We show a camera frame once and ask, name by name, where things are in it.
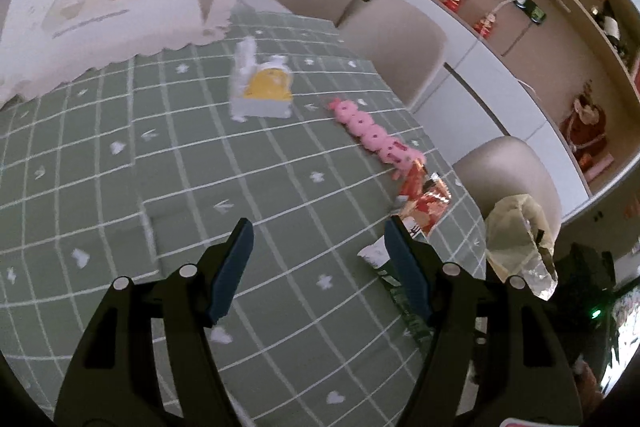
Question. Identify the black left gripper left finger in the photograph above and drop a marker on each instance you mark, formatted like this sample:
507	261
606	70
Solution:
144	358

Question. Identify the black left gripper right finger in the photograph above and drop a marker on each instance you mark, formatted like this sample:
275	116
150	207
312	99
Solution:
494	359

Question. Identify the translucent trash bag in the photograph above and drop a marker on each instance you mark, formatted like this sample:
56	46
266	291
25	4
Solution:
520	244

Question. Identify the beige chair near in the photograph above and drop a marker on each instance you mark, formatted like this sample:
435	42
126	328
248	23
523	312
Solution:
504	167

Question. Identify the red doll large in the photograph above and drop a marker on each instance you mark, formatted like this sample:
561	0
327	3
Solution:
584	129

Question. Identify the green white snack bag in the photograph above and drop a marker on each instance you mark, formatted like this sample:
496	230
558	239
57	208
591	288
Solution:
378	259

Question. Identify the red snack wrapper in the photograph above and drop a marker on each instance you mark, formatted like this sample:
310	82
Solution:
422	200

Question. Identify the green checkered tablecloth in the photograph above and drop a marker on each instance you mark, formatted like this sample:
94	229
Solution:
134	169

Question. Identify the white sideboard cabinet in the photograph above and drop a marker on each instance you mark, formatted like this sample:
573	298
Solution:
474	98

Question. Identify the pink plastic wrapper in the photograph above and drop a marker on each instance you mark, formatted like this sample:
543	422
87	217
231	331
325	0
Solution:
375	139

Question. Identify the small red figurine right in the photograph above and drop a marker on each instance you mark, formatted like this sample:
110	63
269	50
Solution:
485	25

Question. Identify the beige chair middle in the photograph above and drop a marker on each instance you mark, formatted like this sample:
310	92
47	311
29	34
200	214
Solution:
404	45

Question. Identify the yellow white snack packet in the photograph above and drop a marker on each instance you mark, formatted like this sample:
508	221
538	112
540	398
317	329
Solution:
262	90

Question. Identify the wooden wall shelf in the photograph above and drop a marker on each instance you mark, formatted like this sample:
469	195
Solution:
580	40

